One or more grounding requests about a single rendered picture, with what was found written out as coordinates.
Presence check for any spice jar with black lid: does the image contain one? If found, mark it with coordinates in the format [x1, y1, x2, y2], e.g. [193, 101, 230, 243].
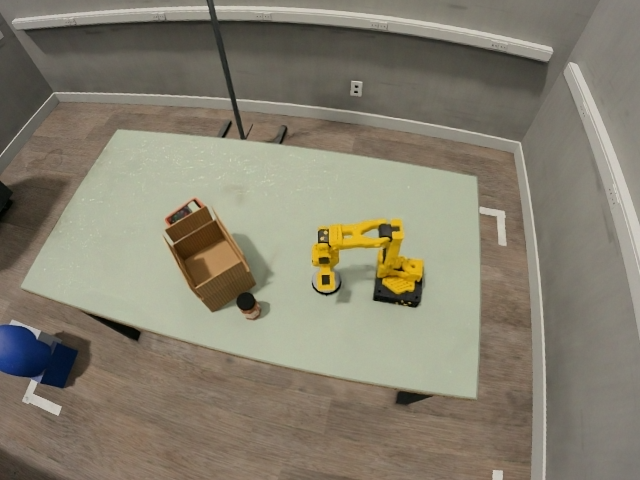
[237, 292, 261, 320]

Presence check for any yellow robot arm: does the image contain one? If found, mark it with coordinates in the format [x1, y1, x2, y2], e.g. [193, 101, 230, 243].
[315, 219, 421, 294]

